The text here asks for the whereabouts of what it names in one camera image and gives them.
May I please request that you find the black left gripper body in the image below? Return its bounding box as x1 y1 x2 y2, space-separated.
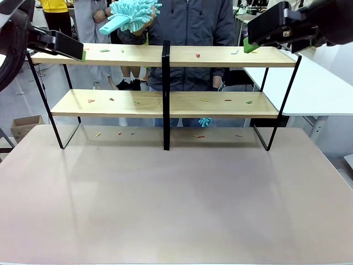
0 0 36 55

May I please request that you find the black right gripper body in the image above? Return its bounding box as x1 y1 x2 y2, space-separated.
297 0 353 46

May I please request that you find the teal chenille duster with handle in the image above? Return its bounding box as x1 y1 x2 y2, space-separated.
99 0 163 36

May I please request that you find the person's left forearm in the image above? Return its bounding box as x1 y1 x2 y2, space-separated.
212 67 226 92

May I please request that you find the person's right hand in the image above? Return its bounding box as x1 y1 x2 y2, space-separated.
139 13 156 36

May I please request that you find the cluttered background desk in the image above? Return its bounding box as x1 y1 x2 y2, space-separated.
233 0 265 46

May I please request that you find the person in grey clothes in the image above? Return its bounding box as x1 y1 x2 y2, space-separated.
74 0 117 91

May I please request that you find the person in yellow top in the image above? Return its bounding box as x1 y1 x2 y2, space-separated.
37 0 74 39

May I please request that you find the wooden shelf board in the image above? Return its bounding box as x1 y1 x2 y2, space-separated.
30 43 297 68
51 88 280 119

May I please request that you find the small white table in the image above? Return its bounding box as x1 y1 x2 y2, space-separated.
0 48 36 67

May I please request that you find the large white table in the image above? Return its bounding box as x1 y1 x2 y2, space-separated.
244 46 353 141

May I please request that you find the person in grey jacket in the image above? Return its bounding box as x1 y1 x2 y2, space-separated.
117 0 243 128

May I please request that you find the cardboard box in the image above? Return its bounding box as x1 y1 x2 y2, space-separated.
10 115 45 144

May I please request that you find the two-tier wooden shelf rack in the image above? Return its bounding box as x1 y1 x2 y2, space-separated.
25 40 303 152

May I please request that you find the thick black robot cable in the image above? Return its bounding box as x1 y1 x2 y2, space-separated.
0 27 29 92

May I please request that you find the black metal chair frame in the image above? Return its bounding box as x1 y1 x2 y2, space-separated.
0 127 16 163

